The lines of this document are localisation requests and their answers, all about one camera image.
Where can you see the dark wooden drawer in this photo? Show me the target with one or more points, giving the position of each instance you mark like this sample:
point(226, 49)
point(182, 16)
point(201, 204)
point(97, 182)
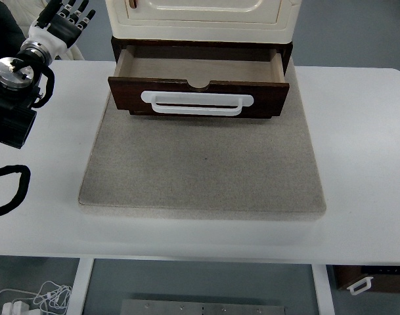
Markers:
point(265, 81)

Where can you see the white handle on box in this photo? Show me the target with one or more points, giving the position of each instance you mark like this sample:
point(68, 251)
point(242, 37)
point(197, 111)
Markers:
point(360, 286)

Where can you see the white table leg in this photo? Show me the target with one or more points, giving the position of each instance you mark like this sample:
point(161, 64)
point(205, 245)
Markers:
point(322, 290)
point(80, 286)

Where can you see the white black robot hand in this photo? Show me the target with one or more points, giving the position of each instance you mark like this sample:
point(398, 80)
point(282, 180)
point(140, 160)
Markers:
point(56, 32)

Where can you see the white table leg left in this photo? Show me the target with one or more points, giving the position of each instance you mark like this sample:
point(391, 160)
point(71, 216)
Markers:
point(80, 286)

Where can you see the grey felt mat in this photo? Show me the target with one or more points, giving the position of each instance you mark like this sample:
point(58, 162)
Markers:
point(205, 168)

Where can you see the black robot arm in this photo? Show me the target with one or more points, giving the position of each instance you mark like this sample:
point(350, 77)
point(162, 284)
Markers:
point(26, 80)

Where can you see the small wooden box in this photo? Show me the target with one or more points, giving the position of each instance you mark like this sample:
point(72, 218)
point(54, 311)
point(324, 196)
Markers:
point(358, 279)

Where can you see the white charger with cable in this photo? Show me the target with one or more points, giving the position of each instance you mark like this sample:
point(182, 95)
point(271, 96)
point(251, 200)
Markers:
point(51, 298)

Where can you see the cream upper cabinet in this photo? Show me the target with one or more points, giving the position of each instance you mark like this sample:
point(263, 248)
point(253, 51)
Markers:
point(259, 21)

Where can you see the white drawer handle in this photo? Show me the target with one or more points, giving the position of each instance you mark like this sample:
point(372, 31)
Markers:
point(206, 104)

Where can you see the white table leg right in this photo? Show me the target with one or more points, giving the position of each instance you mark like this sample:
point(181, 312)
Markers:
point(322, 290)

